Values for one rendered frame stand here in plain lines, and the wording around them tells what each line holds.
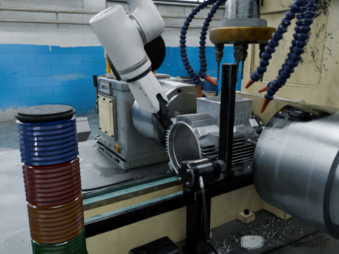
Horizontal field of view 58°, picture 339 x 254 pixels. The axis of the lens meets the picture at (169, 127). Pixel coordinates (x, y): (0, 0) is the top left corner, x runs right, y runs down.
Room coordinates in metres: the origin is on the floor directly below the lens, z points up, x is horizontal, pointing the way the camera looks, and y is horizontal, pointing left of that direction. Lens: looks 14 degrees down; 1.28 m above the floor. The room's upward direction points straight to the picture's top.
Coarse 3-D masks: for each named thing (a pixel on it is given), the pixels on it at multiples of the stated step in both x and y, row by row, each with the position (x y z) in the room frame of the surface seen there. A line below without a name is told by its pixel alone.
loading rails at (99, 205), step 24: (96, 192) 0.71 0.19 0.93; (120, 192) 0.73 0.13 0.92; (144, 192) 0.75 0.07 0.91; (168, 192) 0.79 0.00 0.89; (216, 192) 0.75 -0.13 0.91; (240, 192) 0.79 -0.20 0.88; (96, 216) 0.61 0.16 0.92; (120, 216) 0.60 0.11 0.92; (144, 216) 0.63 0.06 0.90; (168, 216) 0.67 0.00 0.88; (216, 216) 0.75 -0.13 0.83; (240, 216) 0.78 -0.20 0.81; (96, 240) 0.57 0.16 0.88; (120, 240) 0.60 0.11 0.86; (144, 240) 0.63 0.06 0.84
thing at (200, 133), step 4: (172, 120) 0.82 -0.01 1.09; (248, 120) 0.82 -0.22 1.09; (252, 120) 0.82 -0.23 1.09; (172, 124) 0.82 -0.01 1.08; (248, 124) 0.82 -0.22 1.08; (252, 124) 0.81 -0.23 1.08; (256, 124) 0.81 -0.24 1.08; (200, 128) 0.73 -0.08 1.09; (252, 128) 0.81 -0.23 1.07; (196, 132) 0.72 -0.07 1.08; (200, 132) 0.72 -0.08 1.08; (204, 132) 0.72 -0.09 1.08; (196, 136) 0.72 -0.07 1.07; (200, 136) 0.71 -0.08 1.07; (204, 136) 0.72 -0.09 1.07; (168, 164) 0.84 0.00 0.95; (172, 168) 0.82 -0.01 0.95
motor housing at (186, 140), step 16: (176, 128) 0.83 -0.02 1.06; (192, 128) 0.74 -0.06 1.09; (208, 128) 0.76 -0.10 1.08; (176, 144) 0.85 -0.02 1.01; (192, 144) 0.88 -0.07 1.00; (208, 144) 0.72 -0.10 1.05; (240, 144) 0.77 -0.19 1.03; (176, 160) 0.83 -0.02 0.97; (240, 160) 0.77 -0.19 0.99; (224, 176) 0.79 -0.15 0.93
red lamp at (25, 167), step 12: (24, 168) 0.29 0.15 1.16; (36, 168) 0.29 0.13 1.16; (48, 168) 0.29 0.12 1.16; (60, 168) 0.29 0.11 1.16; (72, 168) 0.30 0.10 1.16; (24, 180) 0.30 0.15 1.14; (36, 180) 0.29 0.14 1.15; (48, 180) 0.29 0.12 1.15; (60, 180) 0.29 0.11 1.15; (72, 180) 0.30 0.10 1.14; (36, 192) 0.29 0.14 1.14; (48, 192) 0.29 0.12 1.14; (60, 192) 0.29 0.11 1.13; (72, 192) 0.30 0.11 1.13; (36, 204) 0.29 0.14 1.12; (48, 204) 0.29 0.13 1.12
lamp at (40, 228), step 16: (32, 208) 0.29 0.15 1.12; (48, 208) 0.29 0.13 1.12; (64, 208) 0.29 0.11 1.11; (80, 208) 0.31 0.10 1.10; (32, 224) 0.29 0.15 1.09; (48, 224) 0.29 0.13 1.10; (64, 224) 0.29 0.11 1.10; (80, 224) 0.31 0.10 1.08; (48, 240) 0.29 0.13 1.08; (64, 240) 0.29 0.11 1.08
